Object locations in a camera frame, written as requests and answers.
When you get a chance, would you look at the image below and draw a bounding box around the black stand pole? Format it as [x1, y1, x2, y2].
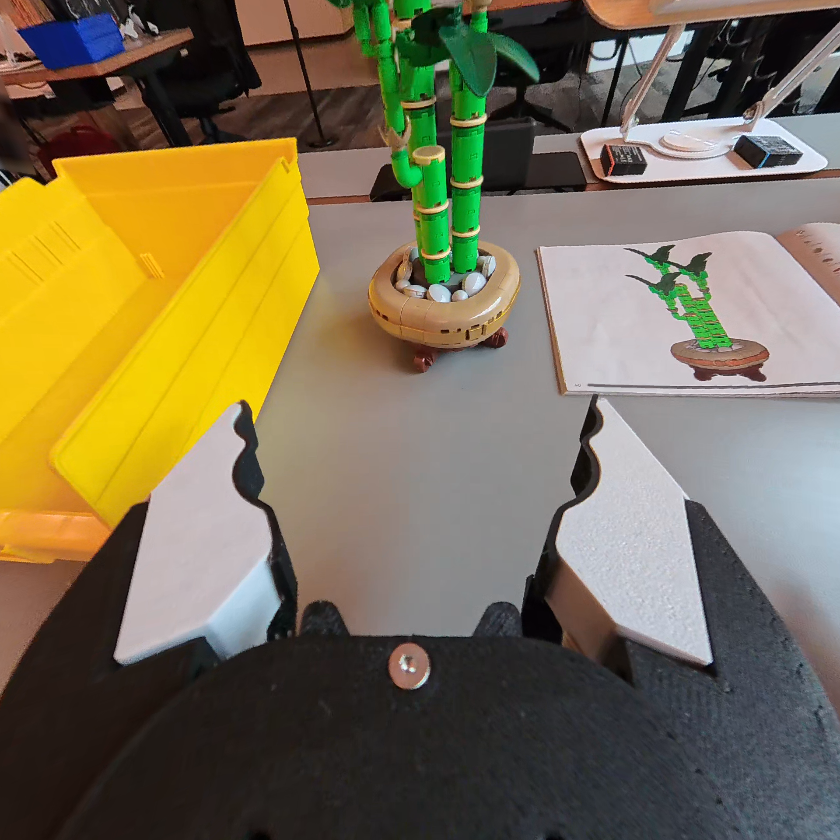
[282, 0, 337, 148]

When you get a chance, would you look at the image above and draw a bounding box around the wooden desk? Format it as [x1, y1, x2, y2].
[0, 29, 194, 89]

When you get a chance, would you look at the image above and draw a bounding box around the black battery red edge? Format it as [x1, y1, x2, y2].
[599, 143, 648, 177]

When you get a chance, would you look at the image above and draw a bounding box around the white tray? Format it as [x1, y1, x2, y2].
[579, 117, 829, 185]

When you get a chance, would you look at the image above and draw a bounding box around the green lego bamboo plant model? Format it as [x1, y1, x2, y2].
[341, 0, 542, 374]

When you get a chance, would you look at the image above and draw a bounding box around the rounded wooden board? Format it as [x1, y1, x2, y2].
[583, 0, 840, 32]

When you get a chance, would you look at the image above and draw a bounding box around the black office chair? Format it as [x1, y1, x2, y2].
[141, 0, 263, 142]

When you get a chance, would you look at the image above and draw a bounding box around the white lego instruction booklet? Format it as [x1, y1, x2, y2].
[537, 222, 840, 398]

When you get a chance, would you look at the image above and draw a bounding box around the blue plastic bin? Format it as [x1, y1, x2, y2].
[17, 13, 126, 70]

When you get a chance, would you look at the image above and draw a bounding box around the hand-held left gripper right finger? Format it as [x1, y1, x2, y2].
[521, 394, 715, 669]

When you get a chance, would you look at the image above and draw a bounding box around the black battery blue edge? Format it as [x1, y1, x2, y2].
[733, 134, 804, 170]

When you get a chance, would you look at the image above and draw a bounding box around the yellow plastic bin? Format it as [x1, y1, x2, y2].
[0, 136, 321, 564]

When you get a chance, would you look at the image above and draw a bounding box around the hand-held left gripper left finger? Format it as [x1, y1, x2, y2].
[115, 400, 299, 667]

